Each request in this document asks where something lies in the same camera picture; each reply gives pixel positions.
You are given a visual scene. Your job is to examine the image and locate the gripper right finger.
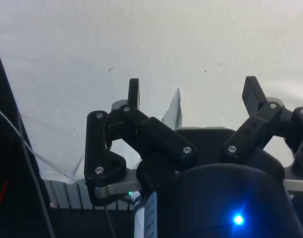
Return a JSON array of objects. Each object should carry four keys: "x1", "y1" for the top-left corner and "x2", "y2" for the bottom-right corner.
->
[{"x1": 220, "y1": 75, "x2": 303, "y2": 178}]

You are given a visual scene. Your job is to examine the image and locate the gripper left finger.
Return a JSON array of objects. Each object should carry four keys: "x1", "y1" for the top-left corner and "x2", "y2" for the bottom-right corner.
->
[{"x1": 84, "y1": 78, "x2": 198, "y2": 187}]

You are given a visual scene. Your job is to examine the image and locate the thin grey cable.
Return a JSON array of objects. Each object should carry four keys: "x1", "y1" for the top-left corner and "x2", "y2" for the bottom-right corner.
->
[{"x1": 0, "y1": 103, "x2": 21, "y2": 137}]

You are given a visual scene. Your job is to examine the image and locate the red cable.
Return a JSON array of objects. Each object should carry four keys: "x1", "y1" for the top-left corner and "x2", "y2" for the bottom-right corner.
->
[{"x1": 0, "y1": 179, "x2": 9, "y2": 220}]

